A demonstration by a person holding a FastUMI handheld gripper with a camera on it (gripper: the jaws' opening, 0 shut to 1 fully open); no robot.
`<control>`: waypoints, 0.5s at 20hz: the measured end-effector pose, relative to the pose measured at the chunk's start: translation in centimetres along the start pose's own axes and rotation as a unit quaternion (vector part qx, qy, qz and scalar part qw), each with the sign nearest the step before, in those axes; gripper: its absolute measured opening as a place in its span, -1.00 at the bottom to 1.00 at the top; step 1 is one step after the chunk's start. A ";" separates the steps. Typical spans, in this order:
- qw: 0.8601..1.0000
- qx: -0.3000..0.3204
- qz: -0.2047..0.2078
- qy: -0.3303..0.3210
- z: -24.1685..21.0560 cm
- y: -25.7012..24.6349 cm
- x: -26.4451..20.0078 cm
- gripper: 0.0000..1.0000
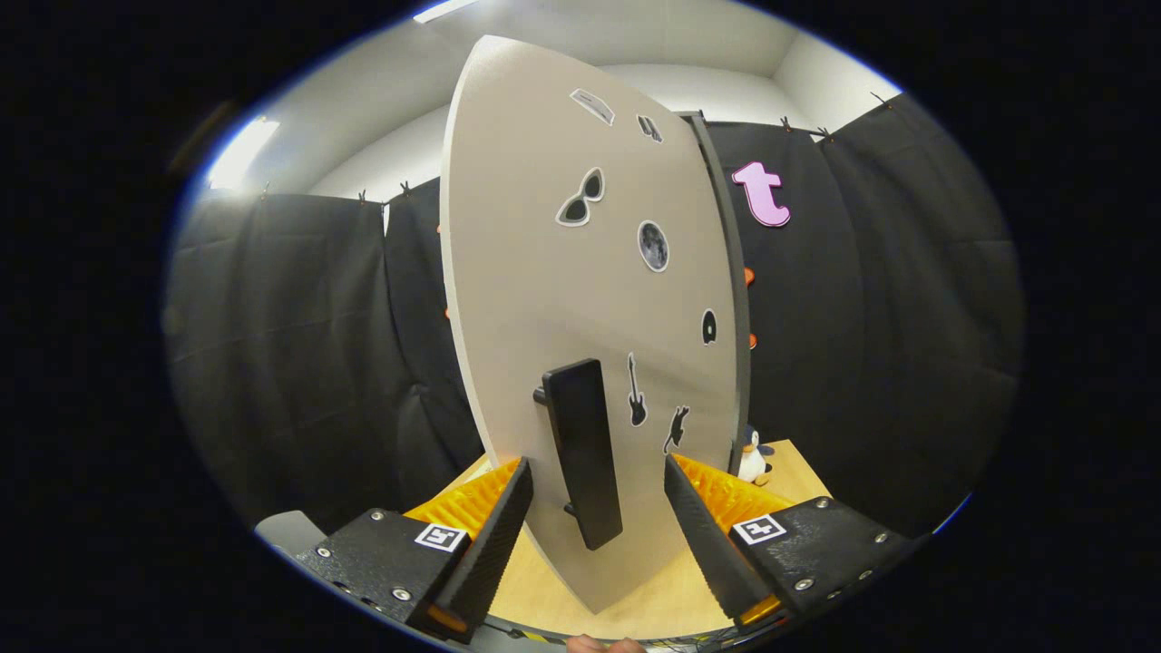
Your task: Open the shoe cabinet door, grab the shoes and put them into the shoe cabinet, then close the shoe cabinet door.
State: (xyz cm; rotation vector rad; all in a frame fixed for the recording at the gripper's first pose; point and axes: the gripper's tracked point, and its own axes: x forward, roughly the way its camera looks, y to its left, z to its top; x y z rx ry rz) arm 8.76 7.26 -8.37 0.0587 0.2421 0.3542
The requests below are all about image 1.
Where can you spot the long ceiling light strip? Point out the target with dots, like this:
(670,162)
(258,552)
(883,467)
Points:
(240,154)

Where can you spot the dark grey shoe cabinet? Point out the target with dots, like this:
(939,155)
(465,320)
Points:
(742,363)

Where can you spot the black backdrop cloth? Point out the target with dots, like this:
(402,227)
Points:
(862,363)

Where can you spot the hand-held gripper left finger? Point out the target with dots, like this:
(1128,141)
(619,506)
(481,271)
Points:
(494,535)

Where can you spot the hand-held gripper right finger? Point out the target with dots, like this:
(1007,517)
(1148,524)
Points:
(703,535)

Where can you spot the wide ceiling light panel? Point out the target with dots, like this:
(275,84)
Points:
(444,9)

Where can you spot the beige shoe cabinet door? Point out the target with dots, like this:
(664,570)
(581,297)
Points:
(544,272)

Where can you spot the small penguin toy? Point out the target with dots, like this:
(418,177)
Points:
(751,462)

